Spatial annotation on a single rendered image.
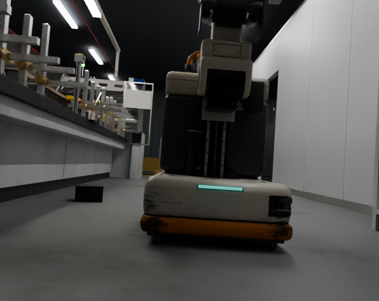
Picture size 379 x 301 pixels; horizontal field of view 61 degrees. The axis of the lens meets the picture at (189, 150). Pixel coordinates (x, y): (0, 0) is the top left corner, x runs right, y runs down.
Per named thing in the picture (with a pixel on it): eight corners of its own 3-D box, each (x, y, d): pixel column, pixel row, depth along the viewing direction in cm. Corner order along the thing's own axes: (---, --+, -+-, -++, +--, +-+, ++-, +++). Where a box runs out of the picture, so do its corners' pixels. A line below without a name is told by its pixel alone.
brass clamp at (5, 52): (15, 64, 167) (15, 55, 167) (1, 56, 153) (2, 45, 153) (2, 63, 166) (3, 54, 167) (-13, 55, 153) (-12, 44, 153)
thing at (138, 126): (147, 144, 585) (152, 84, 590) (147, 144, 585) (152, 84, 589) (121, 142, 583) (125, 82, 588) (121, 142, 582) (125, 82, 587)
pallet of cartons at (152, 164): (162, 175, 816) (163, 158, 817) (159, 177, 736) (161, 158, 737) (115, 172, 814) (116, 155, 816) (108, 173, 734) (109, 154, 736)
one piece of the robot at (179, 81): (159, 190, 189) (170, 50, 193) (251, 196, 191) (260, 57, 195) (155, 196, 156) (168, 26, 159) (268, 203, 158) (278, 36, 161)
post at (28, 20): (25, 99, 184) (33, 16, 186) (22, 98, 180) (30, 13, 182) (19, 98, 184) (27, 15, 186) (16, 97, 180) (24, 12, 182)
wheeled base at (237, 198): (150, 211, 196) (153, 170, 197) (254, 218, 198) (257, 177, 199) (137, 236, 129) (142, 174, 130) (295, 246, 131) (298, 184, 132)
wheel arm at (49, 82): (85, 89, 214) (86, 83, 215) (84, 88, 211) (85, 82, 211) (18, 84, 212) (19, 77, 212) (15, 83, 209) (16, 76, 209)
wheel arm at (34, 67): (75, 76, 190) (75, 68, 190) (73, 74, 186) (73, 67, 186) (-2, 69, 187) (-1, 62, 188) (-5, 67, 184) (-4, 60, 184)
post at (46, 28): (43, 98, 209) (50, 25, 211) (41, 97, 205) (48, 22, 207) (38, 97, 209) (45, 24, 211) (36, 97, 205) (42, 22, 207)
